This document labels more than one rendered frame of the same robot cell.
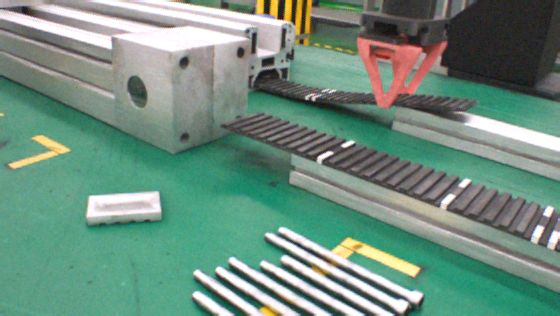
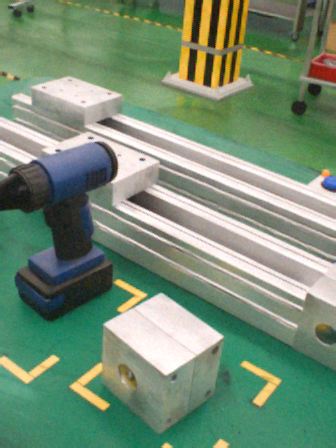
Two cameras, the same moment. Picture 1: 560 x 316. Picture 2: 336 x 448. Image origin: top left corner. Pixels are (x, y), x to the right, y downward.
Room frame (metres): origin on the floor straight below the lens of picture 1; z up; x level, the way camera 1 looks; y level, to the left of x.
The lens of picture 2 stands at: (-0.12, 0.36, 1.31)
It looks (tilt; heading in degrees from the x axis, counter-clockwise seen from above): 32 degrees down; 0
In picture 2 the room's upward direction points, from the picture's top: 5 degrees clockwise
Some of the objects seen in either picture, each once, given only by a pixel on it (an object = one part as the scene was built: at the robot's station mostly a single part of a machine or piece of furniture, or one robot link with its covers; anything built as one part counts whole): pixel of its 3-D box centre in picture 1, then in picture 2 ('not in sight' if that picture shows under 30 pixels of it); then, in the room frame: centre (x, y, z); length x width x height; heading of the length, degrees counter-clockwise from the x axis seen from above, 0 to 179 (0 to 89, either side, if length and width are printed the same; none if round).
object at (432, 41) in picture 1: (404, 61); not in sight; (0.55, -0.12, 0.85); 0.07 x 0.07 x 0.09; 55
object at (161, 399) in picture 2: not in sight; (167, 356); (0.36, 0.35, 0.83); 0.11 x 0.10 x 0.10; 137
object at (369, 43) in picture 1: (395, 64); not in sight; (0.53, -0.10, 0.85); 0.07 x 0.07 x 0.09; 55
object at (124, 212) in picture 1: (124, 208); not in sight; (0.29, 0.12, 0.78); 0.05 x 0.03 x 0.01; 109
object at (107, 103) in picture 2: not in sight; (76, 105); (1.02, 0.57, 0.87); 0.16 x 0.11 x 0.07; 55
